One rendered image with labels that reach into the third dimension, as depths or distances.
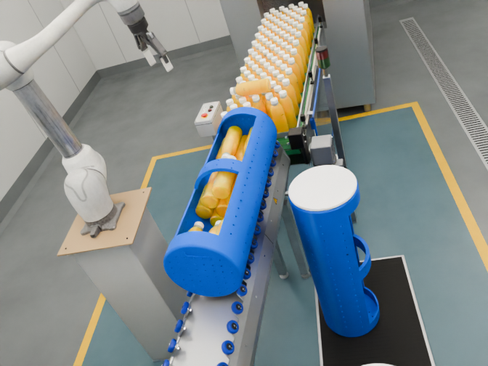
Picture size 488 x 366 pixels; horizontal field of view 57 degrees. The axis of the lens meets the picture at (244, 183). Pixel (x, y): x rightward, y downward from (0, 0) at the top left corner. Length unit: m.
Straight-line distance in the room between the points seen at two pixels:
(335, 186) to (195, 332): 0.77
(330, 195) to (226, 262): 0.52
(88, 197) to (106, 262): 0.34
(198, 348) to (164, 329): 0.96
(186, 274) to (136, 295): 0.78
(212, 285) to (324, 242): 0.51
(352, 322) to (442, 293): 0.64
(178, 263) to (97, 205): 0.64
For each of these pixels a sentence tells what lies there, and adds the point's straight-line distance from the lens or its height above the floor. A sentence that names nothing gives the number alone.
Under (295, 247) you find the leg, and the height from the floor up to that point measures 0.29.
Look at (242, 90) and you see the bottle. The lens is 2.44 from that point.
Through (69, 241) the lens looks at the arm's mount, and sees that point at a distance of 2.22.
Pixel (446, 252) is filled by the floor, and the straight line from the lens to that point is 2.92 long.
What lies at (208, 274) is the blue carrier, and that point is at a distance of 1.58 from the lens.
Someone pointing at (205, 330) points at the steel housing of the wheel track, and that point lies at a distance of 1.65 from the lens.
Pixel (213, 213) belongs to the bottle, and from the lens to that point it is 1.87.
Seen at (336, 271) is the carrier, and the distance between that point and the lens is 2.00.
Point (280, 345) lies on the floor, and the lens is 2.64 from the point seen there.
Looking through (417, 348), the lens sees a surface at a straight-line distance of 2.38.
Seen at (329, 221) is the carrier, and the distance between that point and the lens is 1.77.
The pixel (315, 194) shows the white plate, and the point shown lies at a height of 1.04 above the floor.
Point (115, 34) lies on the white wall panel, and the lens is 6.86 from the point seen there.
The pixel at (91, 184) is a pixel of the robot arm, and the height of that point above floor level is 1.23.
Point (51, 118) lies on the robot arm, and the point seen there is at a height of 1.50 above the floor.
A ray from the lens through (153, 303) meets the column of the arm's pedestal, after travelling 2.39.
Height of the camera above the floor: 2.21
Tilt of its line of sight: 36 degrees down
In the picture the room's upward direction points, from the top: 20 degrees counter-clockwise
